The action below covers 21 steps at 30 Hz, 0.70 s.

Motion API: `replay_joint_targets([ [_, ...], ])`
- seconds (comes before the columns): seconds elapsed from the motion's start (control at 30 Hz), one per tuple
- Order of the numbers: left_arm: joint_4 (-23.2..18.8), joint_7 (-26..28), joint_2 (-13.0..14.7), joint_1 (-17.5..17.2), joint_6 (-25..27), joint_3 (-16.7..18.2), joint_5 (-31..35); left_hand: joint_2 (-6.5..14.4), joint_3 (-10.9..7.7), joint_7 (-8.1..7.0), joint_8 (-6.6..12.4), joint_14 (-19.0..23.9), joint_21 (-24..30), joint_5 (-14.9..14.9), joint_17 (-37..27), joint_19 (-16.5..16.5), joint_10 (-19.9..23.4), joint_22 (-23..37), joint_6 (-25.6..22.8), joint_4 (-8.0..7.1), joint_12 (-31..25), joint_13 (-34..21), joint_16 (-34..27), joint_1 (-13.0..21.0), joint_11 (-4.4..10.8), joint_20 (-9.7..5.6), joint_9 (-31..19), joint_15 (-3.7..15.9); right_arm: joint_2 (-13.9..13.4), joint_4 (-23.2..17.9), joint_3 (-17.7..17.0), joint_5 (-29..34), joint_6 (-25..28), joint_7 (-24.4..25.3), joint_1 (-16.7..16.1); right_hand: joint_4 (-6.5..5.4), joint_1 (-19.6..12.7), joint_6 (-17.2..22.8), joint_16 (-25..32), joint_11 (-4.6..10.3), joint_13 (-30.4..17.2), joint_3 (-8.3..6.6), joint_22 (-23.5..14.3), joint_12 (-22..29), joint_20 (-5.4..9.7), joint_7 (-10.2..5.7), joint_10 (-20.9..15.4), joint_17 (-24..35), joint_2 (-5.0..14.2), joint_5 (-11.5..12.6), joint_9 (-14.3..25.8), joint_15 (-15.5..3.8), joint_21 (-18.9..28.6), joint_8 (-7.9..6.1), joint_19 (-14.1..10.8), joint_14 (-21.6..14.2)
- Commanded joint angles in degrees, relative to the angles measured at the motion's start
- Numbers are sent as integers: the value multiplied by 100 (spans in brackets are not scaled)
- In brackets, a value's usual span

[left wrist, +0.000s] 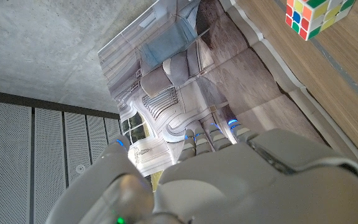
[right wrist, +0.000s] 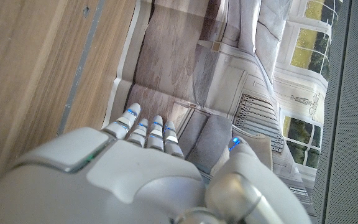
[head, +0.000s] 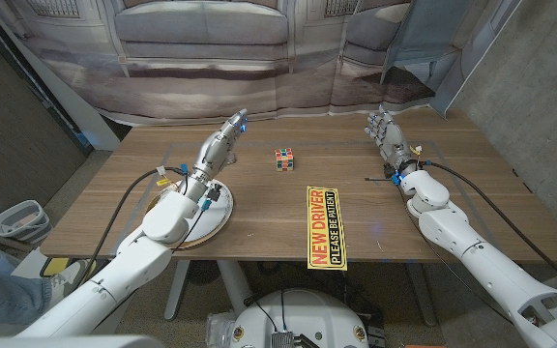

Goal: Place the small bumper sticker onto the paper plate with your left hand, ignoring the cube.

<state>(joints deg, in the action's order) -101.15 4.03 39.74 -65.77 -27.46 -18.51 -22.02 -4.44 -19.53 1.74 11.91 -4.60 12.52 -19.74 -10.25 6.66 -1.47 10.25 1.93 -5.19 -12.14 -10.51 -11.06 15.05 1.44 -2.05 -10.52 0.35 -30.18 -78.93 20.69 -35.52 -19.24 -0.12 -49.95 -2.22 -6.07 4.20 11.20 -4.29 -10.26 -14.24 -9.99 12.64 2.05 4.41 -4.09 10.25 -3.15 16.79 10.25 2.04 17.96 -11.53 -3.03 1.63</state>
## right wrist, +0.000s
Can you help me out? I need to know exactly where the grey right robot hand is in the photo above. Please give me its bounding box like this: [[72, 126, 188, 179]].
[[0, 102, 312, 224]]

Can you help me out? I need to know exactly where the printed living room backdrop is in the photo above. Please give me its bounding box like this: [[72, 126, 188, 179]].
[[101, 0, 344, 218]]

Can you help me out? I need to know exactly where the grey tape table outline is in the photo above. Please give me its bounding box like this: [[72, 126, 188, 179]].
[[56, 0, 107, 136]]

